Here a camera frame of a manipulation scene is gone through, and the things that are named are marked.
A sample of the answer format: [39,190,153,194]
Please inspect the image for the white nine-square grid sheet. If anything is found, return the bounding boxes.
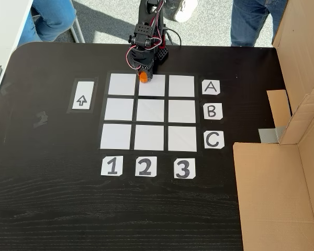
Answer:
[99,73,198,153]

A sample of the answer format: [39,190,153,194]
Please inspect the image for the white arrow paper sheet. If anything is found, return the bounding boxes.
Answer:
[72,81,95,110]

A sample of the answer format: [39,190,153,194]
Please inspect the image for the paper sheet letter A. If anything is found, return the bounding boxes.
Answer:
[201,79,221,95]

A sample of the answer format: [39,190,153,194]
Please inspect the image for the white sneaker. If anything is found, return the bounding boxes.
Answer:
[163,0,199,23]

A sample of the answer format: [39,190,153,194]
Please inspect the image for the white metal furniture leg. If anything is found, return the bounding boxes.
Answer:
[69,15,86,44]

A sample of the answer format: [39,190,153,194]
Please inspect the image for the paper sheet letter B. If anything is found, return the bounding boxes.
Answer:
[203,103,223,120]

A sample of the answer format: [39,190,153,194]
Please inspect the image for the paper sheet letter C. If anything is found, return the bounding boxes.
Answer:
[204,130,225,150]

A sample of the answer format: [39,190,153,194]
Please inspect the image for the paper sheet number 2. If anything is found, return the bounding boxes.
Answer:
[134,156,158,177]

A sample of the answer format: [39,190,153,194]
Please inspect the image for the person in blue jeans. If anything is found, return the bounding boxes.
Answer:
[17,0,77,48]

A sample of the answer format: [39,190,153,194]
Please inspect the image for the paper sheet number 1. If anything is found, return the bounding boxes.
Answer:
[100,156,124,176]

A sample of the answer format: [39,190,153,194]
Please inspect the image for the paper sheet number 3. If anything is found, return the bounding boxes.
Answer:
[173,158,196,179]

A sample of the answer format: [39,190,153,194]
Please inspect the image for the clear tape scraps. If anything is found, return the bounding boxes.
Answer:
[32,111,49,129]

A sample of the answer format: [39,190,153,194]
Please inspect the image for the white desk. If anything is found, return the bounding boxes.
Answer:
[0,0,33,113]

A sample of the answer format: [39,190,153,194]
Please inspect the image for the brown cardboard panel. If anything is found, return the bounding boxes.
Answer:
[232,75,314,251]
[266,0,314,146]

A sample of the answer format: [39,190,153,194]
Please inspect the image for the red white servo cable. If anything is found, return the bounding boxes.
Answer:
[125,0,165,69]

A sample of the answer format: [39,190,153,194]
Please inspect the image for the black power cable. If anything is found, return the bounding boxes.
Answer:
[165,28,183,47]

